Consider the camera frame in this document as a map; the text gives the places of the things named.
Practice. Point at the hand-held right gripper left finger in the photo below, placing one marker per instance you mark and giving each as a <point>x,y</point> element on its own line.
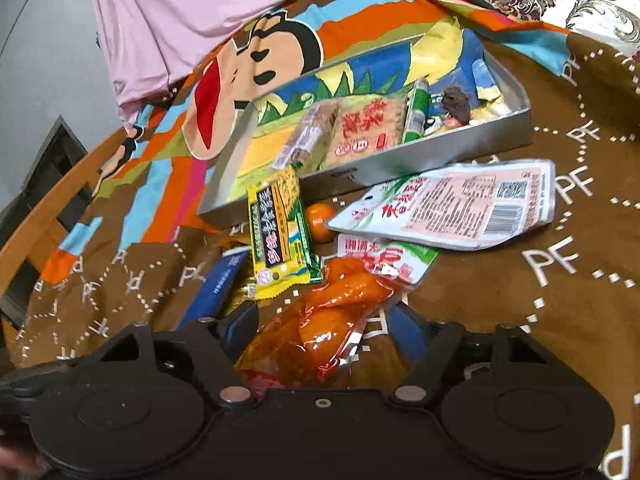
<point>240,328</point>

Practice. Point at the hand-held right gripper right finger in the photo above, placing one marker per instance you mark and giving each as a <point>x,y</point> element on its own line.
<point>407,323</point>

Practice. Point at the blue snack packet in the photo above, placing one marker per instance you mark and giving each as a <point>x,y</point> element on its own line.
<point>215,285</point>

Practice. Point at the white red print snack packet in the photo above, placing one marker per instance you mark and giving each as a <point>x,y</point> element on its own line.
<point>400,257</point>

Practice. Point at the orange chicken snack packet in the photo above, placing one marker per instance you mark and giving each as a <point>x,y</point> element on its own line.
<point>320,325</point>

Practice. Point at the yellow green snack packet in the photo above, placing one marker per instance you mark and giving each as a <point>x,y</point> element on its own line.
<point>277,230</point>

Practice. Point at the large white pink snack packet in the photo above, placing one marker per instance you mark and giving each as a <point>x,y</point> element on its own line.
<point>450,205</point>

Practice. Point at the small mandarin orange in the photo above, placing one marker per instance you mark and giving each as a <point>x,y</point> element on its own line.
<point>319,222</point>

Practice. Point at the metal tray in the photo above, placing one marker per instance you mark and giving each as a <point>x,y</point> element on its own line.
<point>400,161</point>

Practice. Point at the orange rice cracker packet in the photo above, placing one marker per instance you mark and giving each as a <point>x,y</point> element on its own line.
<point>365,127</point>

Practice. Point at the clear brown cake packet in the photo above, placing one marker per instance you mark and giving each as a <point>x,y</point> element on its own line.
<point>307,132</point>

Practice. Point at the small green snack packet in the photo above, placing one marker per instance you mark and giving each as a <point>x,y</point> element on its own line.
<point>417,110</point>

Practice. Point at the dark jerky snack packet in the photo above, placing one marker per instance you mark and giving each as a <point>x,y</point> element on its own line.
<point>455,102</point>

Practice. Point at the pink sheet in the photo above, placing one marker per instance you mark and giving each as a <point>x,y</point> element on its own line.
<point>200,10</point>

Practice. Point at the white floral cloth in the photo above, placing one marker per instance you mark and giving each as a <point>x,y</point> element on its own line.
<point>600,10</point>

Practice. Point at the wooden bed frame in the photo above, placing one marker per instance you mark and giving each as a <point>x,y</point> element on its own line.
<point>35,240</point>

